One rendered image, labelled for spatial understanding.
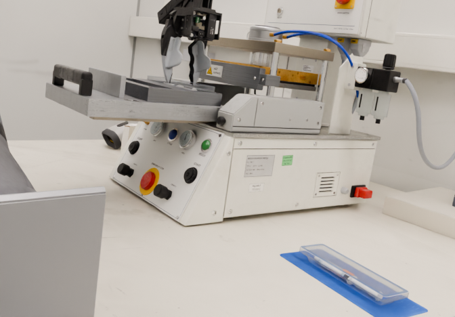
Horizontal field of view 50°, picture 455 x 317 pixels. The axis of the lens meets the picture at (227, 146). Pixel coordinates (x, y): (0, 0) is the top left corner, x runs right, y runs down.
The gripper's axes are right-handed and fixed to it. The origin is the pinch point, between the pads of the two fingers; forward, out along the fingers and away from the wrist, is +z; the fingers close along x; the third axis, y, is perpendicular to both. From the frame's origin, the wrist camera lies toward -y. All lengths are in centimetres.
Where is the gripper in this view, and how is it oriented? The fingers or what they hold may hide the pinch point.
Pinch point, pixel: (179, 78)
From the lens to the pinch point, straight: 104.1
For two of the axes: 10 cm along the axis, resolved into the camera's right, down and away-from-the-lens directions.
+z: -1.4, 9.8, 1.7
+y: 6.0, 2.2, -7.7
